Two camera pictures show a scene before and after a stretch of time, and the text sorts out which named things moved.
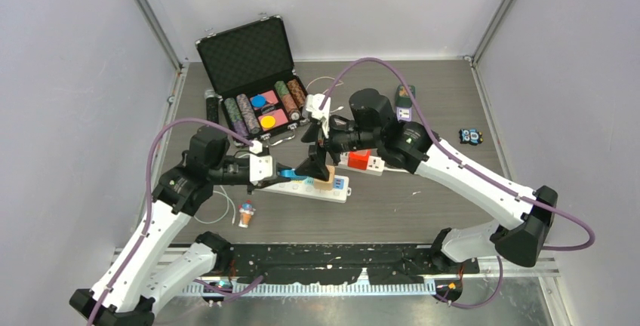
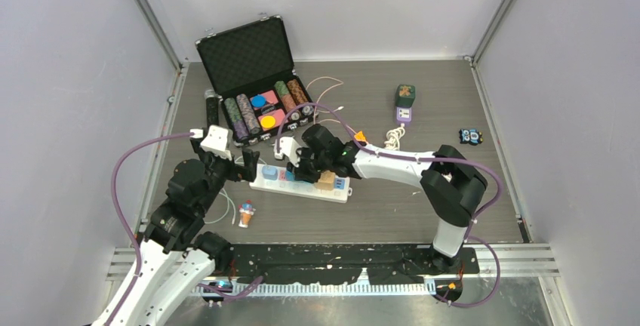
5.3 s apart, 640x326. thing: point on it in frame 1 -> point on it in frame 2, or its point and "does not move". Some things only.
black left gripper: x=265 y=183 -> x=247 y=171
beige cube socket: x=324 y=185 does not move
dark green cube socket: x=402 y=98 does not move
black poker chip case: x=250 y=66 does not move
